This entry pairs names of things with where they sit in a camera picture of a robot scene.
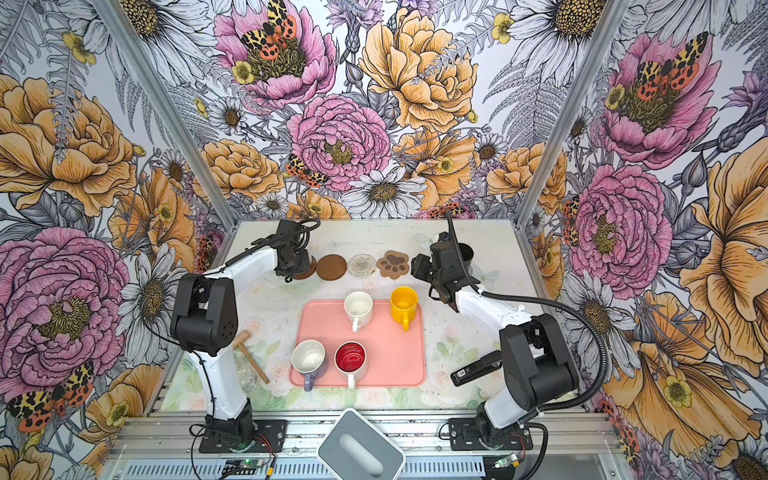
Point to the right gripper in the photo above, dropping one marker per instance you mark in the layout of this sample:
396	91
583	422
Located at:
418	268

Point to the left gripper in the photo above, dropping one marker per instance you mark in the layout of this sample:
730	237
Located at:
304	264

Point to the brown glossy round coaster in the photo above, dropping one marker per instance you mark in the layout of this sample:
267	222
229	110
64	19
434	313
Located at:
309	272

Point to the black mug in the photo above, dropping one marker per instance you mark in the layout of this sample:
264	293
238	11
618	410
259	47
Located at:
467	255

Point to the dark brown round coaster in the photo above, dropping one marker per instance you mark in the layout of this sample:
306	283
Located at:
331	267

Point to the paw shaped cork coaster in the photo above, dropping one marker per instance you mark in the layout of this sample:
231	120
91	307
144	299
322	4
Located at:
393	264

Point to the yellow mug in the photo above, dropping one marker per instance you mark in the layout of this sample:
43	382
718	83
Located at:
403	306

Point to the white patterned round coaster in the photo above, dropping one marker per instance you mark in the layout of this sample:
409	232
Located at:
362	265

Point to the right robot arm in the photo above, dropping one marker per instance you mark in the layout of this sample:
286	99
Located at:
532	355

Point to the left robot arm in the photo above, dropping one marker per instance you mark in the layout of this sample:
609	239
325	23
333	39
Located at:
205	324

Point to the wooden mallet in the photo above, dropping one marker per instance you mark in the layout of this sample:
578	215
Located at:
239	343

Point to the pink tray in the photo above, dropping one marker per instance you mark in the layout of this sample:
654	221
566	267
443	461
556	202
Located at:
395	357

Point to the black stapler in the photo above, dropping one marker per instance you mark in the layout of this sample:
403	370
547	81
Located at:
487	364

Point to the red inside white mug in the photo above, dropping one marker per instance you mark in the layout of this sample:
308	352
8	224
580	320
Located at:
351	360

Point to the clear glass jar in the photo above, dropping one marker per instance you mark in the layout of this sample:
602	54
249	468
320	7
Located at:
248	378

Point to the grey tissue box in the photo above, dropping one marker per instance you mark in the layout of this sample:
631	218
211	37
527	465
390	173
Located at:
356	450

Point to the white mug purple handle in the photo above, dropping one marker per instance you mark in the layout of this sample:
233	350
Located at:
309	360

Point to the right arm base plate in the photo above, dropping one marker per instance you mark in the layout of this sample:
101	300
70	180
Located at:
476	434

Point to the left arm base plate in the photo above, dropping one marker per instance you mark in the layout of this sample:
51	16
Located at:
258	437

